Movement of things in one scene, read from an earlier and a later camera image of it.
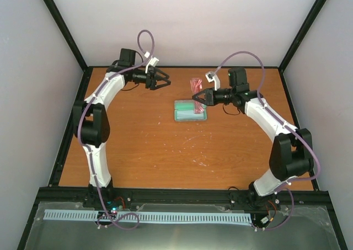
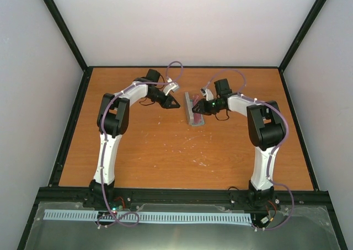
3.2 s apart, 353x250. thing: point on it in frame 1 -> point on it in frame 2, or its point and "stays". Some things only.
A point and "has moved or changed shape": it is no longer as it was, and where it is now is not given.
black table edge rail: [184, 67] stays
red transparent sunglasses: [196, 84] -> [197, 117]
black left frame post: [62, 25] stays
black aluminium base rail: [180, 197] stays
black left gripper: [151, 84] -> [170, 97]
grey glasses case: [190, 110] has moved or changed shape
